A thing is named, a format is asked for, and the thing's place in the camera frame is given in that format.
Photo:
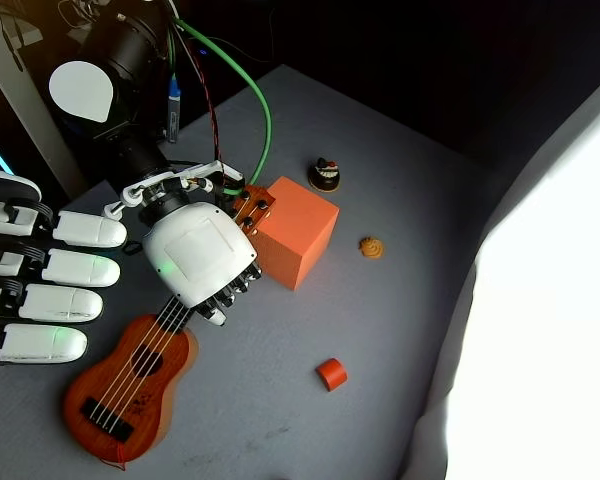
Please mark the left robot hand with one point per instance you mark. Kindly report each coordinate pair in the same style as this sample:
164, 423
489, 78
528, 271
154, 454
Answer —
200, 250

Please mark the small brown wooden guitar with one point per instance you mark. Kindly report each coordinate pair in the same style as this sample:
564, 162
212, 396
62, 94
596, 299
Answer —
130, 380

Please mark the orange foam block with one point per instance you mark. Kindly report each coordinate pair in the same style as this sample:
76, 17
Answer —
295, 235

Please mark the chocolate cake toy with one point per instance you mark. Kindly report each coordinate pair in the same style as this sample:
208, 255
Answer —
324, 176

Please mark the orange swirl cookie toy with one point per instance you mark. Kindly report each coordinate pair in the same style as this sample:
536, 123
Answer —
371, 248

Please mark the red cylinder block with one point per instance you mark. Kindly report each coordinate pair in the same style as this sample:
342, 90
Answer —
331, 375

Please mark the white robot torso column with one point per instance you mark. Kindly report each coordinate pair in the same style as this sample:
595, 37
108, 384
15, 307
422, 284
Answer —
15, 90

